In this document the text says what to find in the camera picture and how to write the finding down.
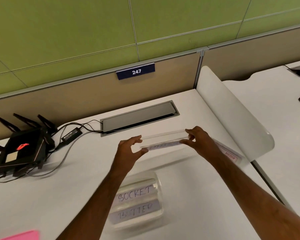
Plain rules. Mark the person's left hand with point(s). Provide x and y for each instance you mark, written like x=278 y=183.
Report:
x=123 y=154

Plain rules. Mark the person's right hand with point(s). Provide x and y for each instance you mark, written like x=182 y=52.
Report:
x=202 y=143

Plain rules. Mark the person's left thumb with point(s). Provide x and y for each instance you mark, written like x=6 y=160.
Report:
x=140 y=154

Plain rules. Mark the person's right thumb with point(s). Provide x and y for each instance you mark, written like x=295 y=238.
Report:
x=187 y=142

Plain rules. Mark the person's right forearm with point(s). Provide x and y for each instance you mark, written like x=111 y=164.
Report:
x=252 y=197

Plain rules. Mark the person's left forearm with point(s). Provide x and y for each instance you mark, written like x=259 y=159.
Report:
x=97 y=207

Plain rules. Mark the clear bag with red label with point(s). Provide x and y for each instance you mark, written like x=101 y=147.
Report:
x=228 y=152

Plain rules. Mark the clear labelled plastic container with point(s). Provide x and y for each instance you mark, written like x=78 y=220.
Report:
x=137 y=202

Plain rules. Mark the white desk divider panel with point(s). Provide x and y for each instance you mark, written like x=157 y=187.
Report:
x=230 y=114

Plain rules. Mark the black power adapter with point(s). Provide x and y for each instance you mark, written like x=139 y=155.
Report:
x=71 y=134

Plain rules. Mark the beige cubicle partition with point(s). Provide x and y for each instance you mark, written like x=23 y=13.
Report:
x=90 y=94
x=255 y=54

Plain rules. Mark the blue number sign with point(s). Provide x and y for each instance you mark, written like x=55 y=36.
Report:
x=135 y=71

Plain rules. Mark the black router with antennas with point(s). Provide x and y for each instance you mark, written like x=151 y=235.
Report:
x=20 y=147

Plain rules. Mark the pink sticky note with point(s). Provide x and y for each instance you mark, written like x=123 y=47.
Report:
x=21 y=235

